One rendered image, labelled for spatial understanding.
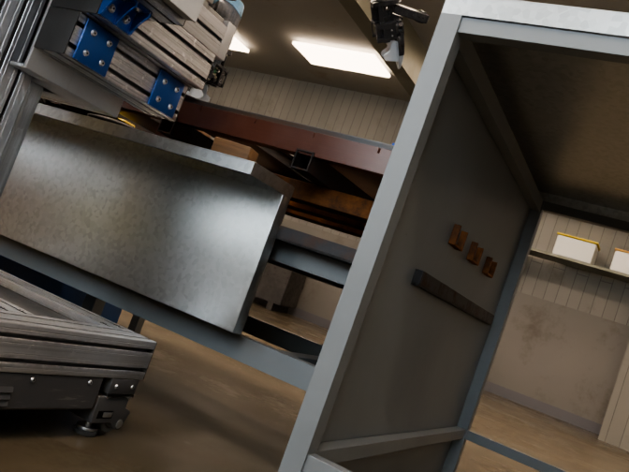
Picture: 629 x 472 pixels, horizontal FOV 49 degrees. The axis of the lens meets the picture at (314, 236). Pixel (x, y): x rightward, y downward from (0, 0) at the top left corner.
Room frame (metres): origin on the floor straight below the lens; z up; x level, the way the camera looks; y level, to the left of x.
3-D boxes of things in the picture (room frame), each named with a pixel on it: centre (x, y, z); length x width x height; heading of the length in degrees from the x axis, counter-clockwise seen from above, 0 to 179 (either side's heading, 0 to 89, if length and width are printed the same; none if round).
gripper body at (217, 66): (2.06, 0.47, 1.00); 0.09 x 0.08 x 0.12; 63
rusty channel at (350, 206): (2.05, 0.39, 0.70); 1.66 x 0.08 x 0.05; 62
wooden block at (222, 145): (1.67, 0.25, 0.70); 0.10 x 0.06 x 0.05; 74
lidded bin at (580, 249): (8.05, -2.97, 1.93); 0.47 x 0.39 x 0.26; 62
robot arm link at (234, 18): (2.06, 0.48, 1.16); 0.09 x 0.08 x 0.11; 113
